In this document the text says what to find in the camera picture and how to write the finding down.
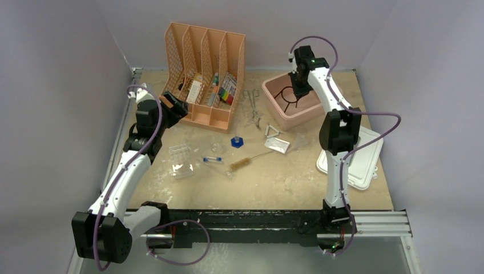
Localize clear glass beaker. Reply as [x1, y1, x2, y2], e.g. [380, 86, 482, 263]
[210, 139, 227, 155]

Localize blue hexagonal base cylinder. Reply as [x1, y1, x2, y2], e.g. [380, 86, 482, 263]
[231, 135, 244, 148]

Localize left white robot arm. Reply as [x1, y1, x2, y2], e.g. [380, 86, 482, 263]
[71, 84, 189, 265]

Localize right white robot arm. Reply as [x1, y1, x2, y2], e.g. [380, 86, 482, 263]
[288, 46, 361, 232]

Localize pink plastic bin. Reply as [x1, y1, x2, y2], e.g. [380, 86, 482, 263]
[262, 72, 338, 132]

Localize white orange box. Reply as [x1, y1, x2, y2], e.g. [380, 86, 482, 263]
[186, 73, 203, 104]

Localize clear test tube rack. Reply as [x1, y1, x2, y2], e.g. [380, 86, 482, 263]
[168, 144, 194, 179]

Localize white clay triangle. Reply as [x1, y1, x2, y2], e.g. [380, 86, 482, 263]
[264, 123, 282, 139]

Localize green capped tube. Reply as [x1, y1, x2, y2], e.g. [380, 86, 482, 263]
[206, 72, 219, 107]

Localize orange plastic file organizer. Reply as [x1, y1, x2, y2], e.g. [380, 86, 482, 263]
[164, 22, 246, 134]

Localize blue capped test tube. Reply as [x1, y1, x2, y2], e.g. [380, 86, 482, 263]
[202, 156, 223, 163]

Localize test tube brush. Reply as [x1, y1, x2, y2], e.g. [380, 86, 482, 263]
[229, 151, 272, 172]

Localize white plastic bin lid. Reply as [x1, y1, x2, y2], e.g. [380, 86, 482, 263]
[316, 126, 384, 191]

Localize black wire tripod stand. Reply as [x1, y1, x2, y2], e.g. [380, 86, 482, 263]
[273, 86, 300, 114]

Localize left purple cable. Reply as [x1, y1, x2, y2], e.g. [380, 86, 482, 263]
[92, 84, 211, 272]

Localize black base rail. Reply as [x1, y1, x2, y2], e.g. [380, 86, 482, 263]
[144, 209, 357, 252]

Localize aluminium frame rail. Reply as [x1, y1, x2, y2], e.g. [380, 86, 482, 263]
[353, 211, 413, 237]

